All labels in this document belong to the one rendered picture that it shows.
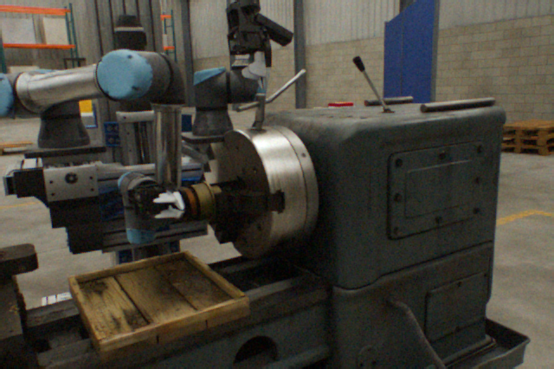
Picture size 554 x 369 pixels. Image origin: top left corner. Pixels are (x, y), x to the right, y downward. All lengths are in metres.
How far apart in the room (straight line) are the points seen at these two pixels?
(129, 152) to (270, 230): 0.83
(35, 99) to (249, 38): 0.62
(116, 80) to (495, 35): 11.66
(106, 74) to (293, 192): 0.54
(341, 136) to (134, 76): 0.51
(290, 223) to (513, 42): 11.41
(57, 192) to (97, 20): 0.65
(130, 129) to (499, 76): 11.20
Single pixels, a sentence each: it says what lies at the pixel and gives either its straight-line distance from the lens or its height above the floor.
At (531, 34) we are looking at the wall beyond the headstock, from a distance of 12.13.
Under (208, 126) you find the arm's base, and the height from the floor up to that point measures 1.19.
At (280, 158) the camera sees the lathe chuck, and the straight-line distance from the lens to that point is 1.05.
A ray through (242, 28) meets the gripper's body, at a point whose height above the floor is 1.47.
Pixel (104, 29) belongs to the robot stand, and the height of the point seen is 1.53.
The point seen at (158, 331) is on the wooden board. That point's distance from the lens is 0.97.
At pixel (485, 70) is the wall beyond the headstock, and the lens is 12.63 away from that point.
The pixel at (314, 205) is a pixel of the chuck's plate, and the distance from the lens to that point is 1.08.
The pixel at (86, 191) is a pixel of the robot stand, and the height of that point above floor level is 1.04.
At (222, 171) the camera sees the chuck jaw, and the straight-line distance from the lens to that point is 1.14.
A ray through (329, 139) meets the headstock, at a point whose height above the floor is 1.21.
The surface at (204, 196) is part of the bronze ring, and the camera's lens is 1.07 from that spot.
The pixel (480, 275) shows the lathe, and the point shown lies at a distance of 1.51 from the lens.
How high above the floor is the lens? 1.35
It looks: 12 degrees down
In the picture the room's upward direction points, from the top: 2 degrees counter-clockwise
